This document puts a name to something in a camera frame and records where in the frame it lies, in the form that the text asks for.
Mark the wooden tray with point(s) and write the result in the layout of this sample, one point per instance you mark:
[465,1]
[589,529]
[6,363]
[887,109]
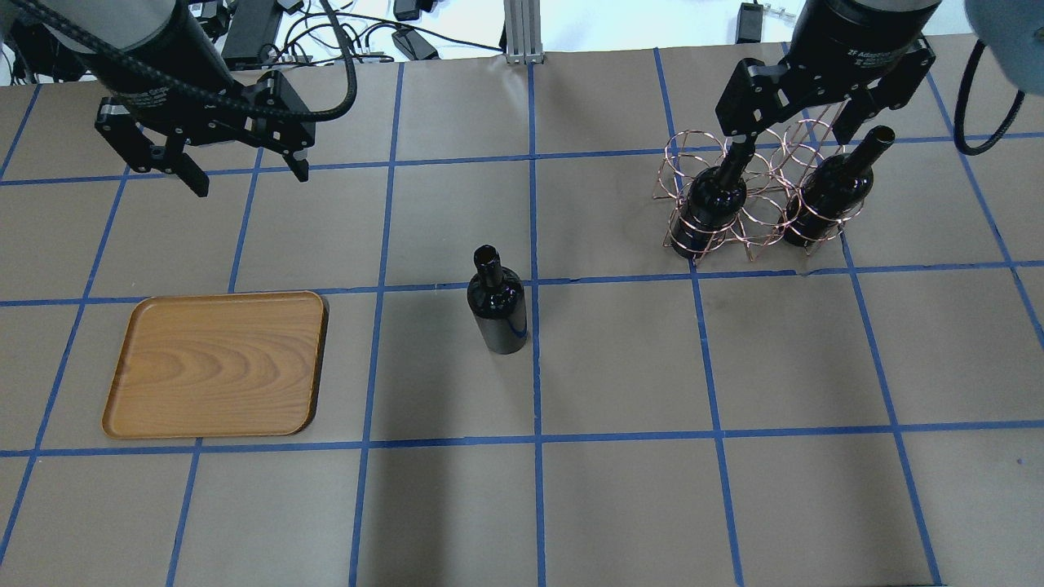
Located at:
[226,365]

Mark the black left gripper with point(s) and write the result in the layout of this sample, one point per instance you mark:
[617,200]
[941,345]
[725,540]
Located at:
[186,50]

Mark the aluminium frame post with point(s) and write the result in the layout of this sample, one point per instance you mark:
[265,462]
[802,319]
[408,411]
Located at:
[522,31]

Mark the black power adapter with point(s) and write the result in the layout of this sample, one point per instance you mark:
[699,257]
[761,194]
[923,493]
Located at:
[414,46]

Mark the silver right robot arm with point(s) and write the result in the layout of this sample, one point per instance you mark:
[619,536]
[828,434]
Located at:
[866,55]

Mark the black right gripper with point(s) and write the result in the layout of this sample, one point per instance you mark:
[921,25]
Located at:
[866,37]

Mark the dark wine bottle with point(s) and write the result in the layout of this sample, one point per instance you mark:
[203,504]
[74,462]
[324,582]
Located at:
[710,208]
[837,186]
[496,298]

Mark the copper wire wine rack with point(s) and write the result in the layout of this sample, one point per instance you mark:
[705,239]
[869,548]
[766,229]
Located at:
[775,179]

